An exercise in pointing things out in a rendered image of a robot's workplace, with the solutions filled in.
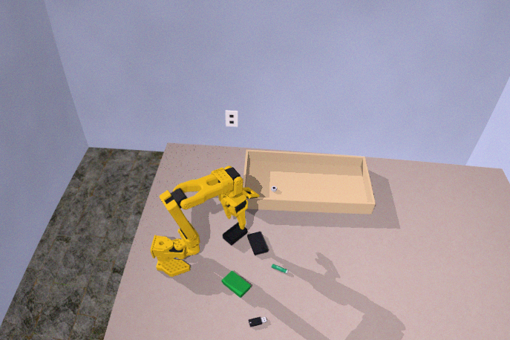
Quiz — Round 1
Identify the black usb flash drive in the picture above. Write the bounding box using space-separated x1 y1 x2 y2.
249 317 267 327

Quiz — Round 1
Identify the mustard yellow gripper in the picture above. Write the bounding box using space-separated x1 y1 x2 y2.
219 187 259 229

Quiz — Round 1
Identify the green cylinder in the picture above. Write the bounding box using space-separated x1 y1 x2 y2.
272 264 288 274

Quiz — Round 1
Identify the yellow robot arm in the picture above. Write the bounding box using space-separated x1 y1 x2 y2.
152 166 243 277

